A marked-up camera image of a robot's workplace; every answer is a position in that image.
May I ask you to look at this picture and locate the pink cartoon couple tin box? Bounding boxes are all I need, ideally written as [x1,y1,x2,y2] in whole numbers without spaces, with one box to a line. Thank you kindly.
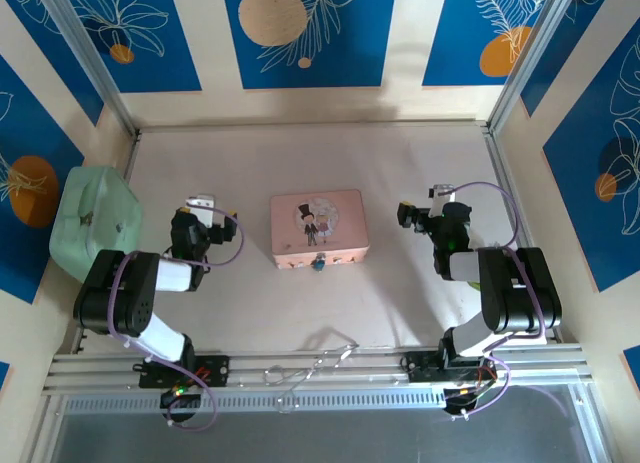
[269,187,372,271]

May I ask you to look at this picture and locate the mint green plastic container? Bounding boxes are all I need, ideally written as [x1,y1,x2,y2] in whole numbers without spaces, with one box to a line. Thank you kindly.
[48,165,146,285]

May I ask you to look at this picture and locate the black connector board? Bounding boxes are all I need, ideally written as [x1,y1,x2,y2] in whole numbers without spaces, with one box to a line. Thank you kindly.
[159,386,206,424]
[442,384,485,418]

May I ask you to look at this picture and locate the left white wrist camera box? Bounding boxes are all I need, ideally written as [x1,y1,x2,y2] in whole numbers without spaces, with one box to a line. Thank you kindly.
[184,193,218,225]

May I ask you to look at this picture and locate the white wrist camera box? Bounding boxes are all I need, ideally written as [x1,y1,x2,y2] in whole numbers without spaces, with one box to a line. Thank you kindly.
[429,183,458,217]
[184,193,218,225]

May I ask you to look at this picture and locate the purple cable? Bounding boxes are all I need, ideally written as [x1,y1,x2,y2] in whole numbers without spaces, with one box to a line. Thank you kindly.
[107,205,246,432]
[433,181,550,420]

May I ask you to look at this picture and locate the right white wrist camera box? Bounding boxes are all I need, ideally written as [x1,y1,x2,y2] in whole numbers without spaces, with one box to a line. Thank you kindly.
[429,183,458,217]

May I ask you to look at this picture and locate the aluminium side rail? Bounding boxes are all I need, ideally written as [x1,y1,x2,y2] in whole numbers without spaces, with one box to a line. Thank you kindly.
[482,127,567,345]

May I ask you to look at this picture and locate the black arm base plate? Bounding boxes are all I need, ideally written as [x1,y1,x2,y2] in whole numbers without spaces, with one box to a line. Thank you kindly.
[405,350,500,385]
[137,354,232,390]

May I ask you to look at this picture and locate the wide aluminium frame rail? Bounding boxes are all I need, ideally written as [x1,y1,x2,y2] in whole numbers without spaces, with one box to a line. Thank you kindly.
[42,343,595,397]

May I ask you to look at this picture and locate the bent silver wire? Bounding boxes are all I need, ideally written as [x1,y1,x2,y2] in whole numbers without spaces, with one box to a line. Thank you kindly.
[263,338,362,414]

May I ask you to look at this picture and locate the aluminium frame post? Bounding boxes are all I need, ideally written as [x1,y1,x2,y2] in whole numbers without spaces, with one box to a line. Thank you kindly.
[35,0,140,136]
[486,0,577,134]

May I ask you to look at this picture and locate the slotted grey cable duct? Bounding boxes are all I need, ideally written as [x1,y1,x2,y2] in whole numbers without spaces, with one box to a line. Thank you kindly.
[60,390,585,415]

